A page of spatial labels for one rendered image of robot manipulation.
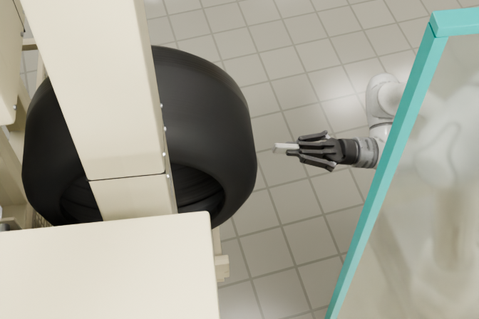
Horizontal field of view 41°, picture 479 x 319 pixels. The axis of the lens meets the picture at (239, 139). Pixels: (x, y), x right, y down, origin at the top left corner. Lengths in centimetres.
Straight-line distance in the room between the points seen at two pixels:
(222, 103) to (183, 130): 15
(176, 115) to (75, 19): 64
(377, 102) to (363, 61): 159
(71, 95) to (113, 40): 12
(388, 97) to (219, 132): 60
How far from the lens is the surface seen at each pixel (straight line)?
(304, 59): 343
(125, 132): 97
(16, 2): 133
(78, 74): 87
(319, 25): 361
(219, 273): 182
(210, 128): 143
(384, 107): 187
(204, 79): 151
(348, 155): 182
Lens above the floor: 258
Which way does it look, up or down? 56 degrees down
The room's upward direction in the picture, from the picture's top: straight up
